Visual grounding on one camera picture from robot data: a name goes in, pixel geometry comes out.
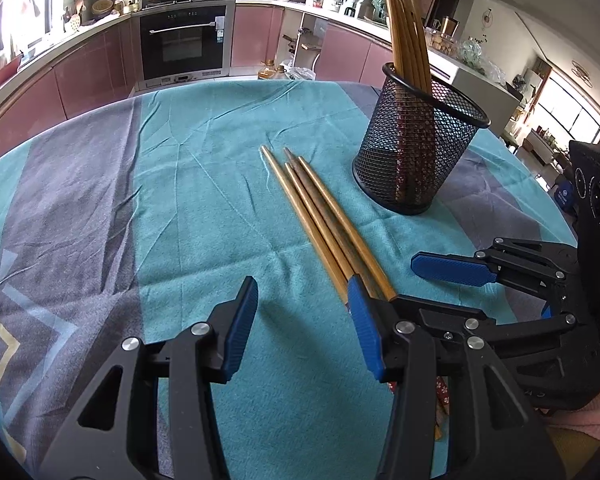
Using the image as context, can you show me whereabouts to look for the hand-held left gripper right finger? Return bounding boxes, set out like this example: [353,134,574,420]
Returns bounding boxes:
[347,275,567,480]

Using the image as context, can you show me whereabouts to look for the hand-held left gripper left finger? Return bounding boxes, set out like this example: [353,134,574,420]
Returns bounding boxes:
[40,276,259,480]

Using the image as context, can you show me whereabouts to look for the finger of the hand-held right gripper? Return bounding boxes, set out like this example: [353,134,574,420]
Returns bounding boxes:
[392,295,581,357]
[411,237,579,302]

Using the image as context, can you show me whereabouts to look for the wooden chopstick red patterned end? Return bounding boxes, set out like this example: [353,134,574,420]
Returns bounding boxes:
[394,0,421,88]
[260,145,352,307]
[385,0,415,86]
[284,162,358,286]
[296,156,398,303]
[404,0,433,93]
[375,0,408,81]

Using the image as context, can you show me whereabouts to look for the black mesh utensil holder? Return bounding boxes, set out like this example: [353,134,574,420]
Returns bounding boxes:
[352,62,492,216]

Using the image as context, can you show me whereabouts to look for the person's right forearm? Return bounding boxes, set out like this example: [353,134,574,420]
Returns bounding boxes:
[545,387,600,433]

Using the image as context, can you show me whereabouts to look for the teal grey printed tablecloth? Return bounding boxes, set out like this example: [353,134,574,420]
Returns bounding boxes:
[0,80,581,480]

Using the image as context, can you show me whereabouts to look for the plastic bag of greens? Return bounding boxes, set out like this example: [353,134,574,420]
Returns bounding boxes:
[460,40,506,83]

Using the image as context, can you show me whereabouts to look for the clear snack container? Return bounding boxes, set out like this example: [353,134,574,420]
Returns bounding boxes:
[427,30,461,53]

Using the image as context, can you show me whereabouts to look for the pink base cabinets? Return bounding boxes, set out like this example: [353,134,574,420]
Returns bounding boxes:
[230,0,521,111]
[0,10,143,161]

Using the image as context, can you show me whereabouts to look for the mint green appliance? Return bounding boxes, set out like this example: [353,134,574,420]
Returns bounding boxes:
[357,0,396,26]

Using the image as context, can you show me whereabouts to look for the black built-in oven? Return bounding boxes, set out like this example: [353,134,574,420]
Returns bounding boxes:
[140,5,229,81]

